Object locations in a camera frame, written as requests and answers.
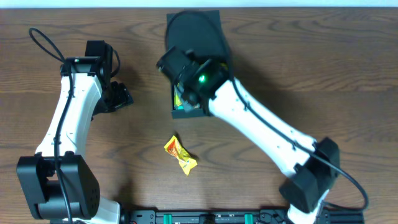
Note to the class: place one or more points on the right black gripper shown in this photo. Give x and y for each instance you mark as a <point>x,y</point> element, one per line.
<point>185,101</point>

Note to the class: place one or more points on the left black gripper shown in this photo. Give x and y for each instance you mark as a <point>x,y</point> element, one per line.
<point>121,98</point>

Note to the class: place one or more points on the green Pretz snack box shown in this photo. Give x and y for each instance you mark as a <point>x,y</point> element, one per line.
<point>180,103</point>

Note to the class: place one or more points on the dark green box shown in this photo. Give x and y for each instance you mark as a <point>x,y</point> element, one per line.
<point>200,32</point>

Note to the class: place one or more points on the yellow orange candy packet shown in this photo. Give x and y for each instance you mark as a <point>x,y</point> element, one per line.
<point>174,148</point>

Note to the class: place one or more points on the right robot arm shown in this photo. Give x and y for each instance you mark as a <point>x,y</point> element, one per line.
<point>306,162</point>

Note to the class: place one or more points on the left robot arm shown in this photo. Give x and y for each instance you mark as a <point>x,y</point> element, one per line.
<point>56,181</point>

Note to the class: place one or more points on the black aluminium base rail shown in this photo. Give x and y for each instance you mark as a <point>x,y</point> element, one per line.
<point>267,216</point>

